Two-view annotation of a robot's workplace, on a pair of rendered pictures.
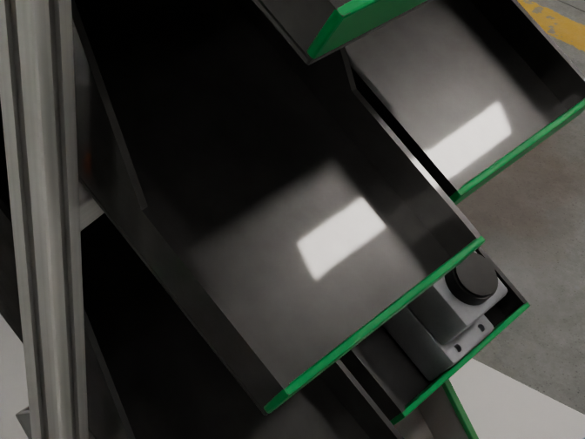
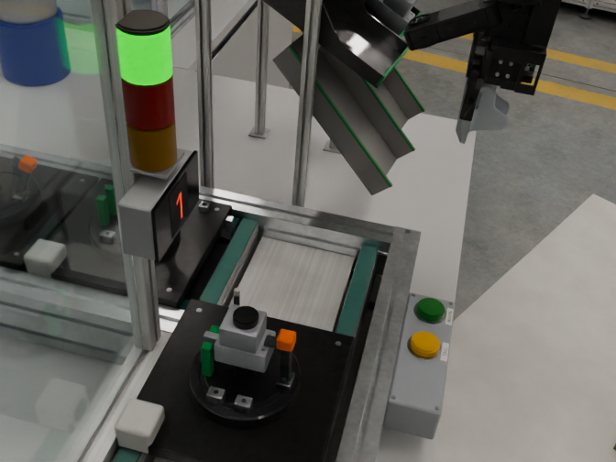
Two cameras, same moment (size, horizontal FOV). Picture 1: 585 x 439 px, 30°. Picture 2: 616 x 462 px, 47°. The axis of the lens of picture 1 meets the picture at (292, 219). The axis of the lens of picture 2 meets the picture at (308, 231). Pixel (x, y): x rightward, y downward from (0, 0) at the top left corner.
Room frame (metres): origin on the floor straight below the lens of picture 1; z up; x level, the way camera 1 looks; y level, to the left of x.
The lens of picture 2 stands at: (-0.63, 0.36, 1.69)
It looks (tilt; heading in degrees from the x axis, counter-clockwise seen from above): 39 degrees down; 343
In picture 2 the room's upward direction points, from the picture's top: 5 degrees clockwise
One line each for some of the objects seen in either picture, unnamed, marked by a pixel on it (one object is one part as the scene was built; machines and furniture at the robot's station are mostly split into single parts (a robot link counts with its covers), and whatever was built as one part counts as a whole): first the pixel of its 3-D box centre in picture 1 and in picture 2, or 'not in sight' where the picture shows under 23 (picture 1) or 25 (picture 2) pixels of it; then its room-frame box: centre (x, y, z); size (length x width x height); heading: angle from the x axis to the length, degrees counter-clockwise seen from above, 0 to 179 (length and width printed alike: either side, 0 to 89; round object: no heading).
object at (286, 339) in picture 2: not in sight; (279, 355); (-0.09, 0.22, 1.04); 0.04 x 0.02 x 0.08; 62
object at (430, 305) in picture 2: not in sight; (430, 311); (0.01, -0.03, 0.96); 0.04 x 0.04 x 0.02
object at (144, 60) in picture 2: not in sight; (144, 49); (0.01, 0.35, 1.38); 0.05 x 0.05 x 0.05
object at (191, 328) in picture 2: not in sight; (245, 387); (-0.07, 0.26, 0.96); 0.24 x 0.24 x 0.02; 62
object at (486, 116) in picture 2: not in sight; (483, 119); (0.05, -0.06, 1.26); 0.06 x 0.03 x 0.09; 62
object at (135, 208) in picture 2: not in sight; (151, 133); (0.01, 0.35, 1.29); 0.12 x 0.05 x 0.25; 152
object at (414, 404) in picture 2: not in sight; (420, 360); (-0.05, 0.00, 0.93); 0.21 x 0.07 x 0.06; 152
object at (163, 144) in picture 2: not in sight; (151, 139); (0.01, 0.35, 1.28); 0.05 x 0.05 x 0.05
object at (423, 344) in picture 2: not in sight; (424, 346); (-0.05, 0.00, 0.96); 0.04 x 0.04 x 0.02
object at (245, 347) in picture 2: not in sight; (237, 333); (-0.07, 0.27, 1.06); 0.08 x 0.04 x 0.07; 62
